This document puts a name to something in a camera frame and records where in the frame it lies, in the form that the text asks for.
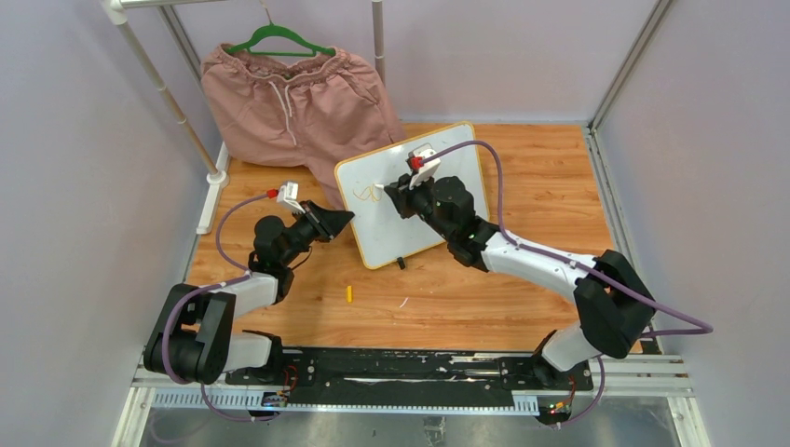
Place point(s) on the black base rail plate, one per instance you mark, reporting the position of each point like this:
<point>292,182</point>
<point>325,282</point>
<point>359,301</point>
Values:
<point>412,380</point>

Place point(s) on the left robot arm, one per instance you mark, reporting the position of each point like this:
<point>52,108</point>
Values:
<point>193,339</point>

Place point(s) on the green clothes hanger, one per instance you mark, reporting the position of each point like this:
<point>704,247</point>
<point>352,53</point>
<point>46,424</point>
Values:
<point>302,48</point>

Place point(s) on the white clothes rack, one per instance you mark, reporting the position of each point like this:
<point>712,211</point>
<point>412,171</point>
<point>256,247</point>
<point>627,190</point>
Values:
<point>217,177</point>

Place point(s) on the aluminium frame post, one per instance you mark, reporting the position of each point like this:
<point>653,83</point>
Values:
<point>594,142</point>

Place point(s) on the pink shorts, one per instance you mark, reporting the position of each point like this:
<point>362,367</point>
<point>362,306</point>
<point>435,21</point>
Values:
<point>313,113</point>

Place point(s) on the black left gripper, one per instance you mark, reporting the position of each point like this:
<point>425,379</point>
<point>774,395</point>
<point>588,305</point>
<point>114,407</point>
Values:
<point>328,223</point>

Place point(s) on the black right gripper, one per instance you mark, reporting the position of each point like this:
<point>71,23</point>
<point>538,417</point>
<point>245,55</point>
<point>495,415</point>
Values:
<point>403,196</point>

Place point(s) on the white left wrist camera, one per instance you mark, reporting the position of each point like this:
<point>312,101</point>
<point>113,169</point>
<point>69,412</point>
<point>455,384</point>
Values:
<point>288,197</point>

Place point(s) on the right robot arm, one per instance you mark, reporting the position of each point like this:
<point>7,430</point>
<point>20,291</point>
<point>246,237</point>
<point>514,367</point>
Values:
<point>612,302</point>

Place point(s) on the yellow-framed whiteboard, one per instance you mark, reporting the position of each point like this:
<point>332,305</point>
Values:
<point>382,236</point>

